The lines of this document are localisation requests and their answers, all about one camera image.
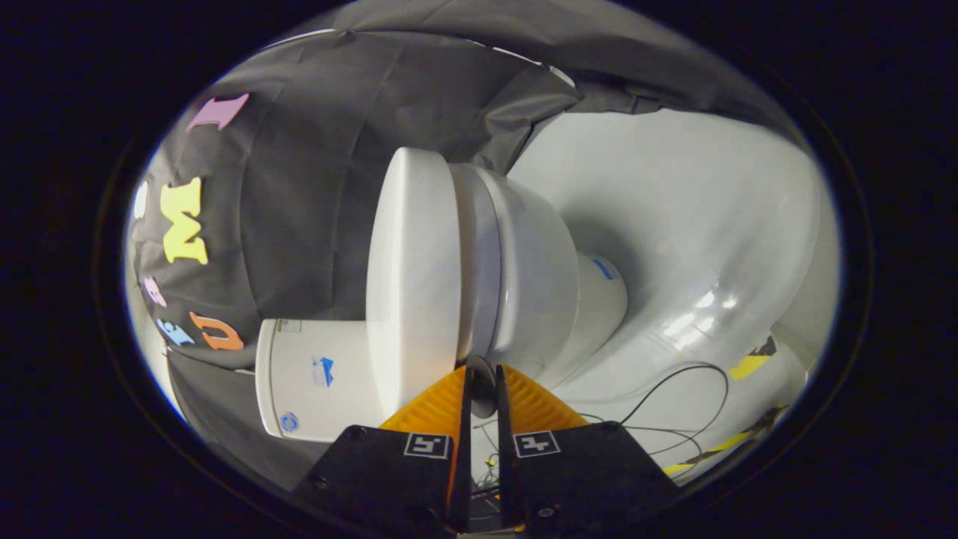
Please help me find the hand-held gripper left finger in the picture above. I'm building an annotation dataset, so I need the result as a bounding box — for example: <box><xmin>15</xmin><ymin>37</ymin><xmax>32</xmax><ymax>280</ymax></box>
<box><xmin>292</xmin><ymin>365</ymin><xmax>474</xmax><ymax>536</ymax></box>

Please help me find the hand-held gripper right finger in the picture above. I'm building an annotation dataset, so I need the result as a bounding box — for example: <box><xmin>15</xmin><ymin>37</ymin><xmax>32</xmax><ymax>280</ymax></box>
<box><xmin>495</xmin><ymin>365</ymin><xmax>682</xmax><ymax>536</ymax></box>

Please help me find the white toilet bowl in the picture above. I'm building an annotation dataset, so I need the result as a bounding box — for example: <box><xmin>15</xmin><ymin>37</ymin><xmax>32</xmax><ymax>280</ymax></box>
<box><xmin>472</xmin><ymin>166</ymin><xmax>629</xmax><ymax>390</ymax></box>

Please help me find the black backdrop cloth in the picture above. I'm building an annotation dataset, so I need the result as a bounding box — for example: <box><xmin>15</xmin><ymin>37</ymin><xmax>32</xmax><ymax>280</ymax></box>
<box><xmin>127</xmin><ymin>0</ymin><xmax>809</xmax><ymax>491</ymax></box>

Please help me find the black floor cable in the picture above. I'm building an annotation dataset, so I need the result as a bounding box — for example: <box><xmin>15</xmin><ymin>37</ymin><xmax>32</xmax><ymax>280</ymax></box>
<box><xmin>472</xmin><ymin>363</ymin><xmax>730</xmax><ymax>517</ymax></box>

